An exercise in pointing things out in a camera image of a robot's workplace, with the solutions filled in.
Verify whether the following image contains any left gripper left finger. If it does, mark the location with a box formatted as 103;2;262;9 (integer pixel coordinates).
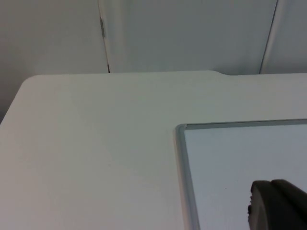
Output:
248;180;292;230

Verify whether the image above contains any grey-framed whiteboard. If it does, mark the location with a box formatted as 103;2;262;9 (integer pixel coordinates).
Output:
175;119;307;230

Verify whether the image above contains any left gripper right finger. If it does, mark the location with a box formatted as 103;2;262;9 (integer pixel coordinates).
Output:
270;179;307;230

